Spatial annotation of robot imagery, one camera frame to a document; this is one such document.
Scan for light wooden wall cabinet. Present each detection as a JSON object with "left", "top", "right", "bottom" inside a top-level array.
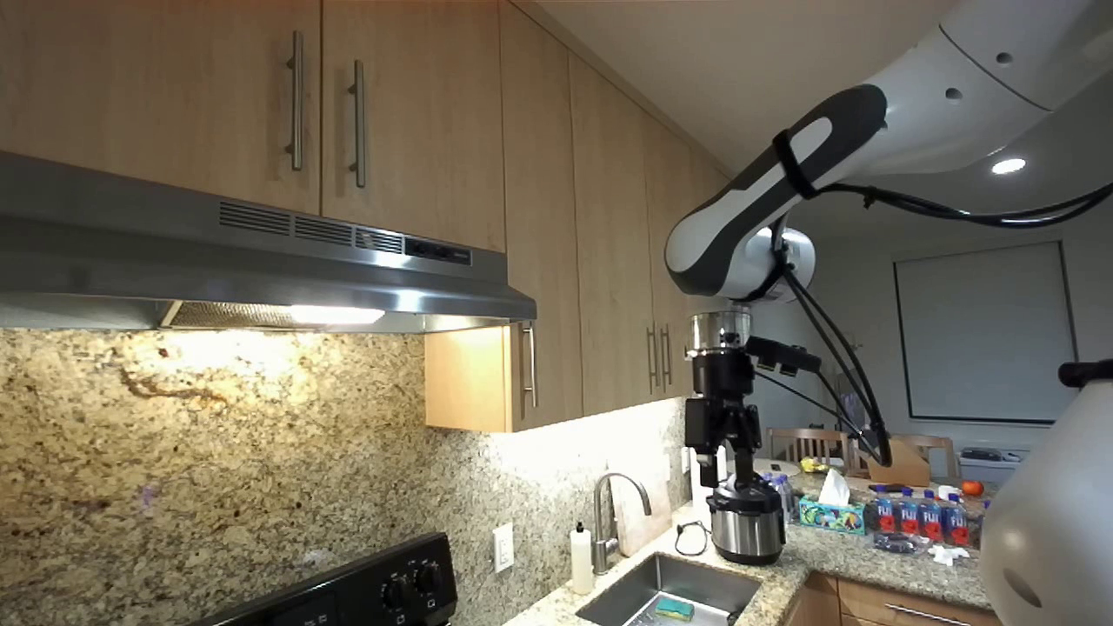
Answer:
[
  {"left": 0, "top": 0, "right": 513, "bottom": 254},
  {"left": 420, "top": 0, "right": 732, "bottom": 436}
]

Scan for silver black pressure cooker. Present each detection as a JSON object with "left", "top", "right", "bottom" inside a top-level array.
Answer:
[{"left": 705, "top": 483, "right": 791, "bottom": 567}]

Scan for stainless steel sink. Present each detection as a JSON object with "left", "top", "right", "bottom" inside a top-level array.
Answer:
[{"left": 574, "top": 549, "right": 767, "bottom": 626}]

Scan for green blue sponge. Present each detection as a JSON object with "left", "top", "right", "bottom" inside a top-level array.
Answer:
[{"left": 631, "top": 588, "right": 705, "bottom": 626}]

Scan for wooden base cabinet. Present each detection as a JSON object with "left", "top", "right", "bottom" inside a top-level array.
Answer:
[{"left": 787, "top": 571, "right": 1002, "bottom": 626}]

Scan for white wall outlet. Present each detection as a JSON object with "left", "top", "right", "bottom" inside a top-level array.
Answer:
[{"left": 492, "top": 517, "right": 522, "bottom": 578}]

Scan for teal tissue box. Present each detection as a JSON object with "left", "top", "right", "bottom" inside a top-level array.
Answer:
[{"left": 798, "top": 467, "right": 869, "bottom": 536}]

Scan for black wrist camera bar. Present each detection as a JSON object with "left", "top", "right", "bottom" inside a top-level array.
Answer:
[{"left": 745, "top": 333, "right": 828, "bottom": 379}]

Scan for wooden slatted chair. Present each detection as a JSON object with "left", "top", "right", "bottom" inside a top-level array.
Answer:
[{"left": 768, "top": 423, "right": 856, "bottom": 474}]

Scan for black power cord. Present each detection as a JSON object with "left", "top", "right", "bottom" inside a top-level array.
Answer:
[{"left": 671, "top": 517, "right": 713, "bottom": 559}]

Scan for orange capped bottle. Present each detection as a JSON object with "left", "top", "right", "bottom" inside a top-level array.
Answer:
[{"left": 960, "top": 481, "right": 990, "bottom": 549}]

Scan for black stove control panel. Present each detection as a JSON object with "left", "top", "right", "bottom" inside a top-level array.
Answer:
[{"left": 194, "top": 533, "right": 462, "bottom": 626}]

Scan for white soap bottle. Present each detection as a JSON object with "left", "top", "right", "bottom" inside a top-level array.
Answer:
[{"left": 567, "top": 517, "right": 598, "bottom": 598}]

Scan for brown rounded chair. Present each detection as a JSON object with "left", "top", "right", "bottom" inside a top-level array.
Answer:
[{"left": 863, "top": 432, "right": 938, "bottom": 490}]

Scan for white wall board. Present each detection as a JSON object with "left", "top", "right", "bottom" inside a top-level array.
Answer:
[{"left": 892, "top": 236, "right": 1081, "bottom": 428}]

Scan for silver kitchen faucet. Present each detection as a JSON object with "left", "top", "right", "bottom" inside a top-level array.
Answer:
[{"left": 591, "top": 467, "right": 659, "bottom": 578}]

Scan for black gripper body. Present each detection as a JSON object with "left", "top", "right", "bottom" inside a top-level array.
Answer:
[{"left": 682, "top": 345, "right": 758, "bottom": 452}]

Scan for water bottle blue red label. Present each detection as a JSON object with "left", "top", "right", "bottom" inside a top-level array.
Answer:
[
  {"left": 920, "top": 490, "right": 950, "bottom": 549},
  {"left": 899, "top": 488, "right": 924, "bottom": 549},
  {"left": 869, "top": 488, "right": 902, "bottom": 549},
  {"left": 943, "top": 494, "right": 969, "bottom": 549}
]

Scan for stainless steel range hood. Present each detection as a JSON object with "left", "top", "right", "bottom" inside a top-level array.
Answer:
[{"left": 0, "top": 151, "right": 540, "bottom": 342}]

